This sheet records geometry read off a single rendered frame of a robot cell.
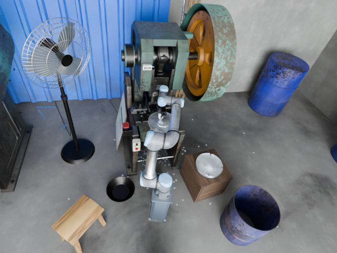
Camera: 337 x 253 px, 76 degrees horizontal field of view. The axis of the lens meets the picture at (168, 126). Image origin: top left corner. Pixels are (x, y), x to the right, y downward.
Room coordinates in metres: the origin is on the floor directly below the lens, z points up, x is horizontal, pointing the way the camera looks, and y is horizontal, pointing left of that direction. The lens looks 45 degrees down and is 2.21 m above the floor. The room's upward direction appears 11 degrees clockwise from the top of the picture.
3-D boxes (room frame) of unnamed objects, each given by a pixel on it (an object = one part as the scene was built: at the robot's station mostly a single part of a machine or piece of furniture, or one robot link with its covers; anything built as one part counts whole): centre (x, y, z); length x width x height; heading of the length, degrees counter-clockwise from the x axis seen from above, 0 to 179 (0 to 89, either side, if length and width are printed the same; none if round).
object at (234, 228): (0.97, -0.90, 0.24); 0.42 x 0.42 x 0.48
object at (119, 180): (1.10, 0.38, 0.04); 0.30 x 0.30 x 0.07
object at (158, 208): (0.95, -0.06, 0.23); 0.19 x 0.19 x 0.45; 5
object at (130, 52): (1.64, 0.41, 1.31); 0.22 x 0.12 x 0.22; 22
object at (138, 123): (1.72, 0.18, 0.68); 0.45 x 0.30 x 0.06; 112
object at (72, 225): (0.65, 0.59, 0.16); 0.34 x 0.24 x 0.34; 156
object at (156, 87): (1.68, 0.16, 1.04); 0.17 x 0.15 x 0.30; 22
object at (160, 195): (0.95, -0.06, 0.50); 0.15 x 0.15 x 0.10
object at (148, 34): (1.85, 0.23, 0.83); 0.79 x 0.43 x 1.34; 22
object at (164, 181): (0.95, -0.05, 0.62); 0.13 x 0.12 x 0.14; 92
